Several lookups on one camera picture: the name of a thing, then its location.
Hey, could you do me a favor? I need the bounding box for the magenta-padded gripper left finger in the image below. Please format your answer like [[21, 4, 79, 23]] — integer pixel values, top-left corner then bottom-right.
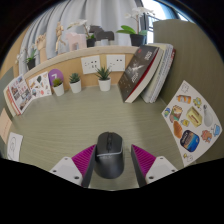
[[49, 143, 98, 188]]

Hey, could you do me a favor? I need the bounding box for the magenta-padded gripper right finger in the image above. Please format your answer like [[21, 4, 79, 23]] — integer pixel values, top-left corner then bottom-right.
[[130, 143, 179, 188]]

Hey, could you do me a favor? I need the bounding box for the black computer mouse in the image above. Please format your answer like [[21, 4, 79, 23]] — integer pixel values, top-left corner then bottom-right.
[[94, 131, 125, 180]]

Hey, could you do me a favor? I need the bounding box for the white printed mouse pad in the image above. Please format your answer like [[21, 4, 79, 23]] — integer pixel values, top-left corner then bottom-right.
[[6, 131, 24, 162]]

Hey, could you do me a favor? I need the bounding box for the white sheet with colourful stickers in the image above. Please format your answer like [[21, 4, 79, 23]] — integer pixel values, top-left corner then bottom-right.
[[161, 79, 223, 167]]

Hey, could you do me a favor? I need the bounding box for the small succulent in white pot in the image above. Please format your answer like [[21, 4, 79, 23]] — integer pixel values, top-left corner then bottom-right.
[[68, 72, 83, 94], [94, 65, 113, 92], [51, 77, 65, 97]]

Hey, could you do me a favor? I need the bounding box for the white card with stickers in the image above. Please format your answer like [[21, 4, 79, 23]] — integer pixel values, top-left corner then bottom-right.
[[27, 71, 53, 100]]

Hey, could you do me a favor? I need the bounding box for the round purple number sign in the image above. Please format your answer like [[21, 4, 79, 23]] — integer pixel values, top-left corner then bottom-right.
[[47, 68, 65, 87]]

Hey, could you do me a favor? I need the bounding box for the black book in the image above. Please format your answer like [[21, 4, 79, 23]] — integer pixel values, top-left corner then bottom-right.
[[117, 44, 161, 104]]

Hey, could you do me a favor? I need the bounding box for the white orchid in black pot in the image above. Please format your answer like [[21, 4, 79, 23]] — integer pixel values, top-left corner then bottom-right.
[[66, 19, 98, 48], [14, 46, 38, 71], [115, 6, 156, 47]]

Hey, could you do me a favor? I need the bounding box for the wooden hand model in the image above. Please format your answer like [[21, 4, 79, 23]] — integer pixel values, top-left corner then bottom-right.
[[34, 33, 48, 63]]

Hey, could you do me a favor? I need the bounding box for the pink horse figurine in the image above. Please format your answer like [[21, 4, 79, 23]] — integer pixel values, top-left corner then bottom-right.
[[65, 31, 88, 53]]

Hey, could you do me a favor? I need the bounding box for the black horse figurine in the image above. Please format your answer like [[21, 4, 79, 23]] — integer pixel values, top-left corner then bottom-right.
[[89, 24, 115, 47]]

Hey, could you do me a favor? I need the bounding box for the window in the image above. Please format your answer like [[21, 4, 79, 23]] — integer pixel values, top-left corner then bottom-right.
[[141, 0, 188, 44]]

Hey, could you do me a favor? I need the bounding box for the grey curtain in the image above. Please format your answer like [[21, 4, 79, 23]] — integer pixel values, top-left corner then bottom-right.
[[18, 0, 143, 74]]

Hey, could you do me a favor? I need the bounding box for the white wall socket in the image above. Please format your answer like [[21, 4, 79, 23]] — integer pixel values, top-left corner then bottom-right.
[[105, 53, 126, 72], [80, 55, 102, 75]]

